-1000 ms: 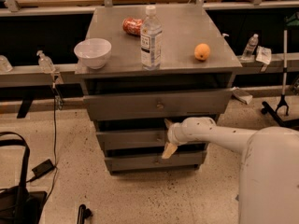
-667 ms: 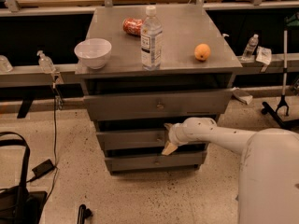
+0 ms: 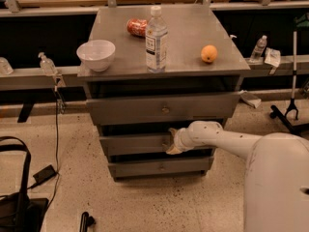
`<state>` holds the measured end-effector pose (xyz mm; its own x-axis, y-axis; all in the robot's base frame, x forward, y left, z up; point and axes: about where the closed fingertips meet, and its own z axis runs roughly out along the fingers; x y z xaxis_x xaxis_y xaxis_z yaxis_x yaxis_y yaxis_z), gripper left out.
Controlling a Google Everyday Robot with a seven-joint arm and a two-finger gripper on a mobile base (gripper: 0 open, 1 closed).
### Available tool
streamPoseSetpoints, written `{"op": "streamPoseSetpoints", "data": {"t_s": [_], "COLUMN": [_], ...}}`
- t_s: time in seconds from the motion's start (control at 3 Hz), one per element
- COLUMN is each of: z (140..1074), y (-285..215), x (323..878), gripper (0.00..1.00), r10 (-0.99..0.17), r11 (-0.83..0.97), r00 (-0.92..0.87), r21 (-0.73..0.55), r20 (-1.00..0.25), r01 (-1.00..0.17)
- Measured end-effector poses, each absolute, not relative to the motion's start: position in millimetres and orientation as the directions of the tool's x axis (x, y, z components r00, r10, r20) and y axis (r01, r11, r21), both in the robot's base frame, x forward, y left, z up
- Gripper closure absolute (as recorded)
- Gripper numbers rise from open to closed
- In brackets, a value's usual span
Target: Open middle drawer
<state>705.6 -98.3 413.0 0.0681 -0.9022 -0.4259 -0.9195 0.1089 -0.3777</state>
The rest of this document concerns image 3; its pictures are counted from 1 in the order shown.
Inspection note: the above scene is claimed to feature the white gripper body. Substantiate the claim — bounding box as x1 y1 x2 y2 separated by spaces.
174 128 194 153

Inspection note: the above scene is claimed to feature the grey drawer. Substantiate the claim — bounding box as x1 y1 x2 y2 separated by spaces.
86 92 239 125
98 129 226 157
108 157 213 178

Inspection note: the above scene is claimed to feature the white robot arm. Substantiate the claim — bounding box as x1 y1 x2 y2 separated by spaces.
167 121 309 232

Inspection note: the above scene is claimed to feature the grey bottom drawer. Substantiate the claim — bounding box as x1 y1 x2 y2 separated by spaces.
108 157 213 178

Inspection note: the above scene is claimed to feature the grey top drawer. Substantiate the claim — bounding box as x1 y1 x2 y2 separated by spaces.
86 92 239 125

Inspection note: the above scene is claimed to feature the grey drawer cabinet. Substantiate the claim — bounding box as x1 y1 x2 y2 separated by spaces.
77 4 251 183

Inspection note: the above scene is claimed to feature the grey box on floor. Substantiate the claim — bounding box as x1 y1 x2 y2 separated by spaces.
240 91 262 108

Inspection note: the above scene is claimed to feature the orange fruit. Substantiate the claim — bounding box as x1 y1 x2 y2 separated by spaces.
201 45 218 63

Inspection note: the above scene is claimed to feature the clear water bottle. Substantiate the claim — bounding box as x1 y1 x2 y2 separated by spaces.
145 6 168 73

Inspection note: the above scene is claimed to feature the white bowl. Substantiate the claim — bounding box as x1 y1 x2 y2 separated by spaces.
76 40 116 72

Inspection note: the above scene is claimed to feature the small background water bottle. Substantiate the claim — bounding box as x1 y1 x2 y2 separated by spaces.
249 35 267 63

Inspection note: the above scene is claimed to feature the red soda can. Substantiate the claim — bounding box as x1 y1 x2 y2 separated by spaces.
126 18 148 37

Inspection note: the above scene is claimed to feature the black stand base leg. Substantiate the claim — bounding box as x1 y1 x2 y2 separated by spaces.
269 104 309 136

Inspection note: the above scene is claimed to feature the black white stand pole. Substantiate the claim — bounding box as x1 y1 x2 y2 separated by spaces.
284 13 309 121

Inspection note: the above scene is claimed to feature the white crumpled packet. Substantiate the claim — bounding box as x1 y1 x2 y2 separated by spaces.
265 47 281 68

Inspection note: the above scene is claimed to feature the black power adapter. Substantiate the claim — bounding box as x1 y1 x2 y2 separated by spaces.
33 164 57 185

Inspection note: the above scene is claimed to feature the clear sanitizer pump bottle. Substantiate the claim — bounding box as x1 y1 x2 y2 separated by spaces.
38 52 58 76

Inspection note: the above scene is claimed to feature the clear container at left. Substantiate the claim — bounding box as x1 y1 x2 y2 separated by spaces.
0 57 14 74

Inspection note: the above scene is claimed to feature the black power cable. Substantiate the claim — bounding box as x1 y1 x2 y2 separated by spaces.
27 89 66 211

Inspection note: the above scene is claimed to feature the black bag with strap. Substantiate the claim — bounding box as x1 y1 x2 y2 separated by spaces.
0 136 48 232

